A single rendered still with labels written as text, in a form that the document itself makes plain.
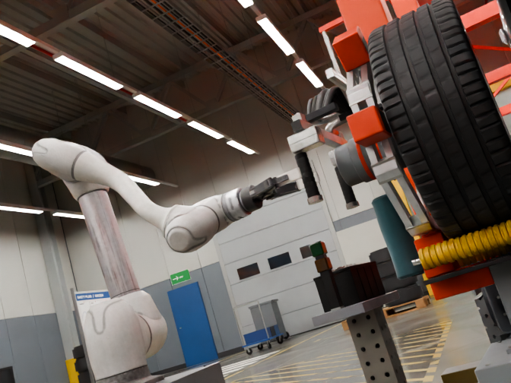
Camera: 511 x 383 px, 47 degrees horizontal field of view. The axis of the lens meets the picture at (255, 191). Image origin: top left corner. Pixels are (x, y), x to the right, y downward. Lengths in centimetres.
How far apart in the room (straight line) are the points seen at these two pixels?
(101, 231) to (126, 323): 39
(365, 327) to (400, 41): 93
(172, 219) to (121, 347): 41
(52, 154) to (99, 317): 54
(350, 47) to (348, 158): 32
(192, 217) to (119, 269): 48
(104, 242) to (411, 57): 115
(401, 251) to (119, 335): 87
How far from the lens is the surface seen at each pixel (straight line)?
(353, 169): 176
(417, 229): 163
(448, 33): 151
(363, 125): 144
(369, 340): 201
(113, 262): 203
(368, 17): 244
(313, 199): 165
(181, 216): 163
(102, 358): 180
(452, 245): 159
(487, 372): 156
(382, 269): 1008
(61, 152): 198
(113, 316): 181
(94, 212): 208
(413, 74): 149
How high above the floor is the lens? 47
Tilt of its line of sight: 12 degrees up
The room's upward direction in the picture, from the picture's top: 17 degrees counter-clockwise
